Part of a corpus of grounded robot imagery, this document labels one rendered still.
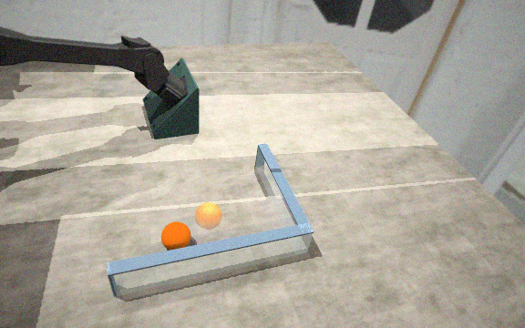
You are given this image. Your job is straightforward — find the light blue l-shaped wall top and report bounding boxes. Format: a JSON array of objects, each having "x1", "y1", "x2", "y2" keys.
[{"x1": 107, "y1": 143, "x2": 314, "y2": 297}]

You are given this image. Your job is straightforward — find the clear l-shaped low wall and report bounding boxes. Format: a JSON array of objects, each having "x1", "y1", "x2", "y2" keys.
[{"x1": 110, "y1": 147, "x2": 313, "y2": 296}]

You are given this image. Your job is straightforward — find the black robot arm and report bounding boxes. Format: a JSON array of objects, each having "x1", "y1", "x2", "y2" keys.
[{"x1": 0, "y1": 27, "x2": 189, "y2": 109}]

